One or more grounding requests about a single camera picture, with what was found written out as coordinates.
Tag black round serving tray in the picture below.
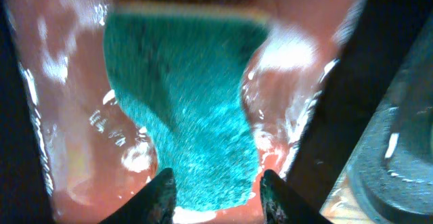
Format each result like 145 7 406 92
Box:
348 19 432 223

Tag black rectangular water tray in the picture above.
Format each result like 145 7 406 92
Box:
1 0 432 223

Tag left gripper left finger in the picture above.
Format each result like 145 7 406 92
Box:
100 168 177 224

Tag green scouring sponge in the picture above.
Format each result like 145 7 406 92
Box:
103 8 268 211

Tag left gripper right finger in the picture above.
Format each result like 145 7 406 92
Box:
260 169 331 224

